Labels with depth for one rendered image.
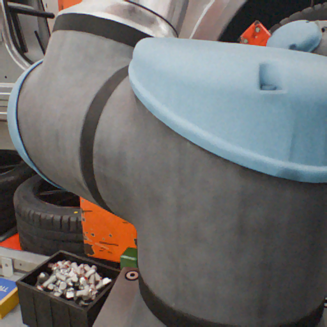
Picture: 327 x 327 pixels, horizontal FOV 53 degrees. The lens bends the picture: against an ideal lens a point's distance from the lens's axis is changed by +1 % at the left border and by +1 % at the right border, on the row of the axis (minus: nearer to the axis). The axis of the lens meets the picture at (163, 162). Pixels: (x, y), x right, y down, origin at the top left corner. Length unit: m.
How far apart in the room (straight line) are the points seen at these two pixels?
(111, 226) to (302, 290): 0.72
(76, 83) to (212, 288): 0.16
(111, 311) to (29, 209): 1.01
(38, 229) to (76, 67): 1.09
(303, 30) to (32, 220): 1.07
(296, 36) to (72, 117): 0.39
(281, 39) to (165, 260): 0.42
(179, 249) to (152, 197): 0.03
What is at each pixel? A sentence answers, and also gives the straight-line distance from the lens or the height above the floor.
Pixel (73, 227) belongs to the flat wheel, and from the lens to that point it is 1.22.
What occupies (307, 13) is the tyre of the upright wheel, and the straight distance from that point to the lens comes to 1.06.
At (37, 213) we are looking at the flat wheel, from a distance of 1.28.
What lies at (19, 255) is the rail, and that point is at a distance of 1.27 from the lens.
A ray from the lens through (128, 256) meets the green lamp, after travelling 0.69.
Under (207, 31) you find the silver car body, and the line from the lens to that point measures 1.21.
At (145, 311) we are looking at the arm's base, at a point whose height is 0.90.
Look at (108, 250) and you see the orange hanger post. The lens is 0.91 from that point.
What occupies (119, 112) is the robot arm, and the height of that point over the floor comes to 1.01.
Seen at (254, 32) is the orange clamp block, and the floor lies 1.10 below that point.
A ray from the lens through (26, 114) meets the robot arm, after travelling 0.28.
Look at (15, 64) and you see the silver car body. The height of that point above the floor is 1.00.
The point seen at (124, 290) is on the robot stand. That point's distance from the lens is 0.36.
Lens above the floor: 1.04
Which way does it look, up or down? 18 degrees down
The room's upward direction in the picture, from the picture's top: straight up
